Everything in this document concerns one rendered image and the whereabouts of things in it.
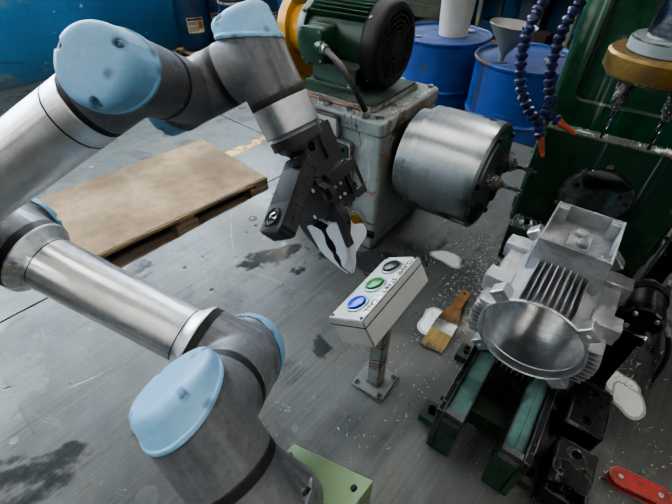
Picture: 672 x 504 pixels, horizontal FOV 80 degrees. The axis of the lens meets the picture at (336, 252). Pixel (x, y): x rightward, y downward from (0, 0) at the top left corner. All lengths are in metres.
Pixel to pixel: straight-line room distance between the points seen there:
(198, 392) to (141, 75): 0.32
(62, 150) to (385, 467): 0.65
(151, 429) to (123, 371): 0.47
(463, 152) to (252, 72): 0.52
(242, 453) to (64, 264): 0.38
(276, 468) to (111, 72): 0.44
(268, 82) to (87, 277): 0.38
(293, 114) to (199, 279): 0.65
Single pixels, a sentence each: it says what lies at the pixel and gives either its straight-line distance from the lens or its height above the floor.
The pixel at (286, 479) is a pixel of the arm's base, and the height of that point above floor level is 1.02.
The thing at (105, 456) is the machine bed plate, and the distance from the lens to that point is 0.87.
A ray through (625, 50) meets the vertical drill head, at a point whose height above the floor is 1.33.
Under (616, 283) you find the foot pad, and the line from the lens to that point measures 0.76.
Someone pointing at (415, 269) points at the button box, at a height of 1.07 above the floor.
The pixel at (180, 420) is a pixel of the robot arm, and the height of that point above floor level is 1.12.
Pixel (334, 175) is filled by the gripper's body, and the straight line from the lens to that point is 0.53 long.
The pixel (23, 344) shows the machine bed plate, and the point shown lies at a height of 0.80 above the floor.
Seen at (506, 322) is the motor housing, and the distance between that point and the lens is 0.79.
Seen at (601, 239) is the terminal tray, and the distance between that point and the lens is 0.77.
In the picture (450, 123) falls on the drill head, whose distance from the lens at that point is 0.94.
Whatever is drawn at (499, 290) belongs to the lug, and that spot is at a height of 1.09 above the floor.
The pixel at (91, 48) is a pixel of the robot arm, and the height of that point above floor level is 1.43.
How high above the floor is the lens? 1.52
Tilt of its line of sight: 42 degrees down
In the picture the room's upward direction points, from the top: straight up
